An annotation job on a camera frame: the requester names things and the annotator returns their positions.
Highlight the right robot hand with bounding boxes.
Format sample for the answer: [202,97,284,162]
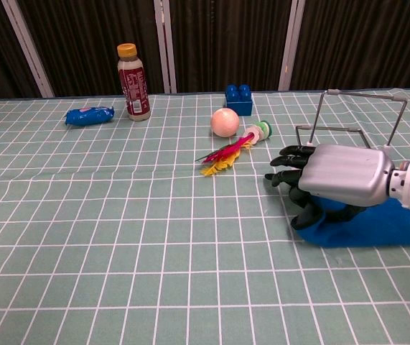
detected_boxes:
[264,143,396,230]

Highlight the blue cloth with black trim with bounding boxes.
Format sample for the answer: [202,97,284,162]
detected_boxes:
[295,199,410,249]

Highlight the colourful feather shuttlecock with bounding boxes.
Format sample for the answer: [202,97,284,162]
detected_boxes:
[195,121,274,177]

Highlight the blue building block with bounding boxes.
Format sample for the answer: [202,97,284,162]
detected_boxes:
[225,84,254,116]

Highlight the pink ball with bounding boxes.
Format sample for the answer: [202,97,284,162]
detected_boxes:
[210,107,241,138]

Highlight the drink bottle yellow cap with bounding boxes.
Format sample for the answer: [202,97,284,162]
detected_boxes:
[116,42,151,122]

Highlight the green grid tablecloth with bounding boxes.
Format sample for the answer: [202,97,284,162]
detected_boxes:
[0,88,410,345]

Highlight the blue snack packet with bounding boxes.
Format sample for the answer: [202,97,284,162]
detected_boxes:
[64,105,115,127]

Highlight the metal wire stand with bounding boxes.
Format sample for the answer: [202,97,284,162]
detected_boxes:
[295,88,409,152]

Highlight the white partition post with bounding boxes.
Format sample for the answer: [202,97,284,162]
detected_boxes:
[153,0,177,95]
[1,0,55,98]
[278,0,306,92]

